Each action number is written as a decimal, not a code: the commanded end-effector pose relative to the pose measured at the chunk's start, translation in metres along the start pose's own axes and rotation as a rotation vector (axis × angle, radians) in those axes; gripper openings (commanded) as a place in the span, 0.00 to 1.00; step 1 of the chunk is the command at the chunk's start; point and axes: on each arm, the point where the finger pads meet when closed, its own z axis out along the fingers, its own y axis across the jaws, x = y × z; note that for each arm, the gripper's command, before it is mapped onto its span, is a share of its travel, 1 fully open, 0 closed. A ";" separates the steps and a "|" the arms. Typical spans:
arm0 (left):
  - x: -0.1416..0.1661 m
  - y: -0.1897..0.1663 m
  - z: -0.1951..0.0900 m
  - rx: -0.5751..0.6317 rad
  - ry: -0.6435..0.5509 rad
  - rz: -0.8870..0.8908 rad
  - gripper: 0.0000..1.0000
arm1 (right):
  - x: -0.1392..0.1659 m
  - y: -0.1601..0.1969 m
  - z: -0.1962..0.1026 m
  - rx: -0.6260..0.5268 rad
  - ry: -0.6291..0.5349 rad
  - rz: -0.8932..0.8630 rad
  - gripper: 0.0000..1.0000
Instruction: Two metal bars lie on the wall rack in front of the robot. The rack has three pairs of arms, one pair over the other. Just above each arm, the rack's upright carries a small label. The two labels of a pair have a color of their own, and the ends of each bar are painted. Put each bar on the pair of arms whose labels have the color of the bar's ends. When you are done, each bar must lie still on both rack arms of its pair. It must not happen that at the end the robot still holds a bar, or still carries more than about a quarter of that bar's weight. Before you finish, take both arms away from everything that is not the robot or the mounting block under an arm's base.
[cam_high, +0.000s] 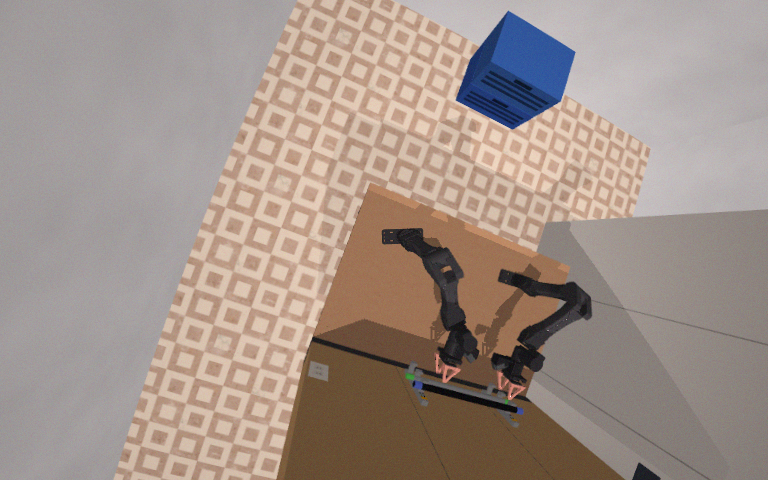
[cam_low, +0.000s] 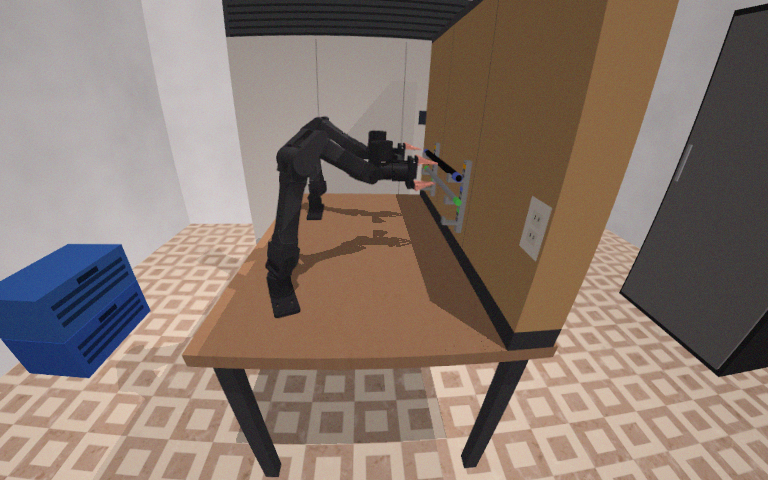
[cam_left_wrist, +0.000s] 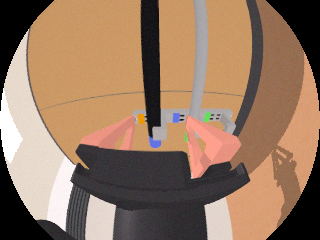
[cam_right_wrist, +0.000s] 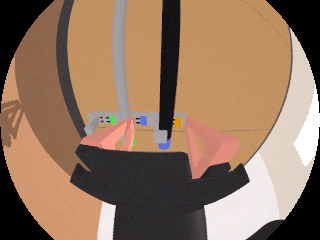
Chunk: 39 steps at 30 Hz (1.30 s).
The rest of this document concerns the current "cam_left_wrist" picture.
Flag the large brown wooden panel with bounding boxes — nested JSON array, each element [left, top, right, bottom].
[[26, 0, 263, 173]]

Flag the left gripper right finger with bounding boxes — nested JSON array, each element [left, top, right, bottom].
[[185, 115, 241, 178]]

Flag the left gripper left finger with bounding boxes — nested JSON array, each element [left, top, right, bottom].
[[80, 115, 135, 150]]

